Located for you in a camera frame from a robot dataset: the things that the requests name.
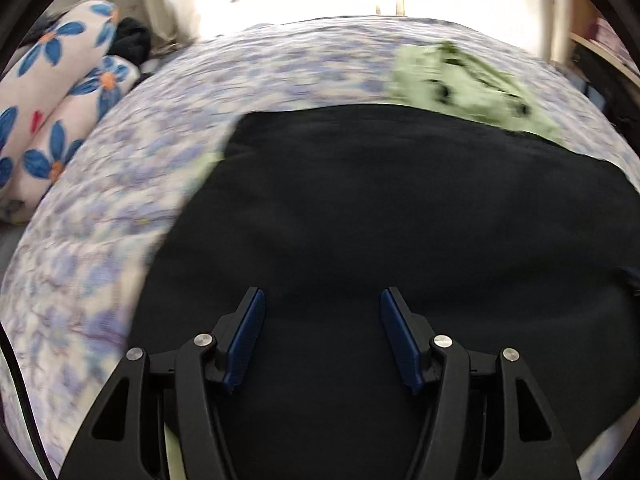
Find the light wooden shelf unit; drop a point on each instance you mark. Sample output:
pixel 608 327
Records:
pixel 591 29

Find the black clothes pile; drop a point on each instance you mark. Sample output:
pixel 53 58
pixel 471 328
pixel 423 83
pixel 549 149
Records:
pixel 132 42

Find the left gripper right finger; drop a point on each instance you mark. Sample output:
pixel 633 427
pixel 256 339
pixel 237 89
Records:
pixel 485 415

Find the purple cat print blanket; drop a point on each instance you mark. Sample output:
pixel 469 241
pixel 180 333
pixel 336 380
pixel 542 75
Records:
pixel 70 288

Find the small flower print pillow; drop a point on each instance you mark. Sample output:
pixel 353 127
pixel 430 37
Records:
pixel 63 133

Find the green and black hooded jacket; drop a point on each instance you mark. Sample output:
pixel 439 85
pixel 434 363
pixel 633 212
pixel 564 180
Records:
pixel 499 239

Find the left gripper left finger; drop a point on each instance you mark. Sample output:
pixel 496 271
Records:
pixel 123 434

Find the large flower print pillow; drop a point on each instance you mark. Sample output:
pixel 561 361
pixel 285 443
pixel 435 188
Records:
pixel 40 79

